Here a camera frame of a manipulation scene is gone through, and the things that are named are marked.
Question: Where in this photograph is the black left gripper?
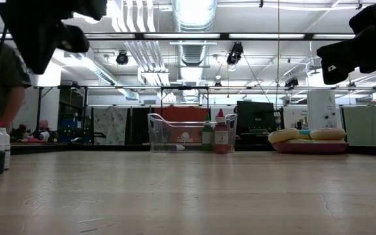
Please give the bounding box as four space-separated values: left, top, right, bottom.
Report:
0 0 108 75

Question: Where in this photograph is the red food coloring bottle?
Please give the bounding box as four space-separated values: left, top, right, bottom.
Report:
213 108 230 155

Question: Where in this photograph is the green food coloring bottle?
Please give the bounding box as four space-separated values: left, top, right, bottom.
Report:
201 113 214 152

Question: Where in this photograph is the white square column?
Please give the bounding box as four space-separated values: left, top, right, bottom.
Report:
307 89 337 131

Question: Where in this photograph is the black ceiling spotlight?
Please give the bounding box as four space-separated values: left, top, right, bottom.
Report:
116 50 129 66
285 77 300 89

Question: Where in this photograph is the pale green partition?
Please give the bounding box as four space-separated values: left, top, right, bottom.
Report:
342 106 376 148

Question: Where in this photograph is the grey marbled curtain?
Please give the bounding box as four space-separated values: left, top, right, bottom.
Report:
93 106 129 146

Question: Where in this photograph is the black monitor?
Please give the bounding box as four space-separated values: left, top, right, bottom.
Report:
236 101 276 135

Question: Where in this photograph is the clear plastic bin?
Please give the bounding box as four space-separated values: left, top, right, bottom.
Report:
148 113 238 153

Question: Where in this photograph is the orange partition panel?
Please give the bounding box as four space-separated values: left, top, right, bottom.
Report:
153 106 211 144

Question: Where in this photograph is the black background rig frame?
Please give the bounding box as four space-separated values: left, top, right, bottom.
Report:
33 85 89 144

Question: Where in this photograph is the thin hanging black cable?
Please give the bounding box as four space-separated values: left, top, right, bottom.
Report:
275 0 281 107

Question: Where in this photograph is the black aluminium rig frame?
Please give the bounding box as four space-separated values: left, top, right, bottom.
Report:
0 31 376 157

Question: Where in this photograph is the black overhead camera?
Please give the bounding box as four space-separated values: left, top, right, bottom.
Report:
226 41 244 66

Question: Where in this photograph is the silver ventilation duct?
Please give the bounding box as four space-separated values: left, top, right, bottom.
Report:
171 0 218 68

